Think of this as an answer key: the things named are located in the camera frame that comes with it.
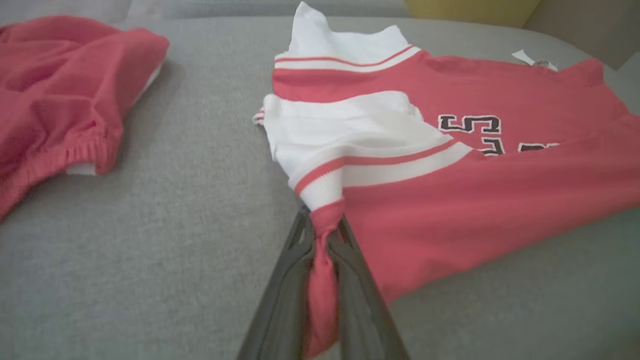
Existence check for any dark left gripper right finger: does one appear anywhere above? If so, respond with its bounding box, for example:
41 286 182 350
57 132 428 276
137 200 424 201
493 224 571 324
327 215 411 360

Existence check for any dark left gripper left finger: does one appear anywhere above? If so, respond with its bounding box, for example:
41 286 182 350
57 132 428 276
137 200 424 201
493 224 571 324
237 205 316 360

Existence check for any red white lettered jersey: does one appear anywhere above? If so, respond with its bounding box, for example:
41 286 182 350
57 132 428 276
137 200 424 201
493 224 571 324
252 0 640 358

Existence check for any red shorts white trim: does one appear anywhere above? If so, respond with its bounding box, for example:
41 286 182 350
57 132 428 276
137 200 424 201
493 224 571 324
0 15 171 221

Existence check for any grey sofa seat cushion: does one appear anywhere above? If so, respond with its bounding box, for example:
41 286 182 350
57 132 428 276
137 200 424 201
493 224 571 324
0 15 640 360

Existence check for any yellow sofa backrest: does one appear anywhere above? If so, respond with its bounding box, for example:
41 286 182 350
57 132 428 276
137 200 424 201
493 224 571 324
405 0 543 28

